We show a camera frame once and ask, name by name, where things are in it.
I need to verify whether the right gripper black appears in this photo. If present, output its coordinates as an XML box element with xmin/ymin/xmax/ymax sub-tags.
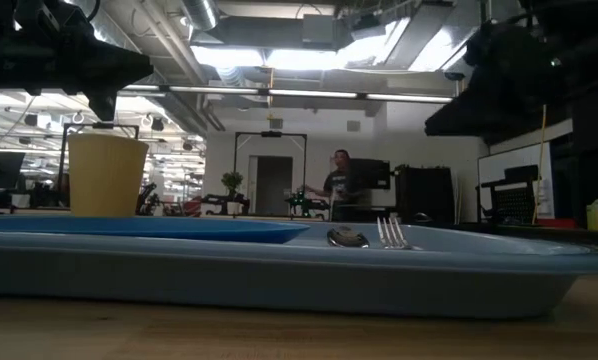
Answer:
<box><xmin>424</xmin><ymin>19</ymin><xmax>598</xmax><ymax>145</ymax></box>

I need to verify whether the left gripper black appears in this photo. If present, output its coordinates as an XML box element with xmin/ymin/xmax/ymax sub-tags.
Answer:
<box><xmin>13</xmin><ymin>0</ymin><xmax>154</xmax><ymax>122</ymax></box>

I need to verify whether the yellow paper cup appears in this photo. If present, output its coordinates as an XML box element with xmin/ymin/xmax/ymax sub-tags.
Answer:
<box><xmin>67</xmin><ymin>133</ymin><xmax>150</xmax><ymax>218</ymax></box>

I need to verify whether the metal fork orange handle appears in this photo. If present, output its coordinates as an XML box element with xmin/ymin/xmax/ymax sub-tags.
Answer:
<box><xmin>376</xmin><ymin>216</ymin><xmax>423</xmax><ymax>251</ymax></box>

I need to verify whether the blue round plate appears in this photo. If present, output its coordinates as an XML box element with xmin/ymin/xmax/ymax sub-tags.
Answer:
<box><xmin>0</xmin><ymin>215</ymin><xmax>311</xmax><ymax>246</ymax></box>

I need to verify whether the metal spoon dark handle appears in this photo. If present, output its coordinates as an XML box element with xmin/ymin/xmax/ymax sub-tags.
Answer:
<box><xmin>326</xmin><ymin>225</ymin><xmax>371</xmax><ymax>250</ymax></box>

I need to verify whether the light blue plastic tray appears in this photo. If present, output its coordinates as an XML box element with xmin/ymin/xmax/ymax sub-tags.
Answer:
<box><xmin>0</xmin><ymin>214</ymin><xmax>598</xmax><ymax>320</ymax></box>

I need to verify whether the whiteboard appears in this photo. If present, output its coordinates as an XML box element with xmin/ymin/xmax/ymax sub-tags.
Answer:
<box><xmin>478</xmin><ymin>142</ymin><xmax>555</xmax><ymax>220</ymax></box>

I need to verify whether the black cabinet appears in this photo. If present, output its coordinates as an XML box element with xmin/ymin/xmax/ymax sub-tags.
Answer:
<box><xmin>396</xmin><ymin>165</ymin><xmax>455</xmax><ymax>224</ymax></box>

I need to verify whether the red box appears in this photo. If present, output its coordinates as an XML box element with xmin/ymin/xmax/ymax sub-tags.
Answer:
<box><xmin>537</xmin><ymin>217</ymin><xmax>579</xmax><ymax>230</ymax></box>

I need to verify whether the potted green plant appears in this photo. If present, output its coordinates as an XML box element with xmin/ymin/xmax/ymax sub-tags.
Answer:
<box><xmin>221</xmin><ymin>171</ymin><xmax>245</xmax><ymax>202</ymax></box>

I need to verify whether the person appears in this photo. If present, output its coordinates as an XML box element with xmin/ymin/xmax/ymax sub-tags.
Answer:
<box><xmin>303</xmin><ymin>148</ymin><xmax>365</xmax><ymax>222</ymax></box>

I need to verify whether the long ceiling light fixture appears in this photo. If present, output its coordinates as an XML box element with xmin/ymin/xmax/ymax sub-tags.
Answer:
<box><xmin>118</xmin><ymin>84</ymin><xmax>454</xmax><ymax>105</ymax></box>

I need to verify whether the black wire cart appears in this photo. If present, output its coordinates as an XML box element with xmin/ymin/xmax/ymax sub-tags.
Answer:
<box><xmin>476</xmin><ymin>164</ymin><xmax>540</xmax><ymax>224</ymax></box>

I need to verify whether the round silver air duct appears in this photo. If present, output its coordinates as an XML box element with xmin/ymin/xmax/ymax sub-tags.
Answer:
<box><xmin>181</xmin><ymin>0</ymin><xmax>220</xmax><ymax>31</ymax></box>

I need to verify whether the black wall monitor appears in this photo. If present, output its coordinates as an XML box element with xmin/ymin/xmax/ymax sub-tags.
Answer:
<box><xmin>348</xmin><ymin>158</ymin><xmax>391</xmax><ymax>191</ymax></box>

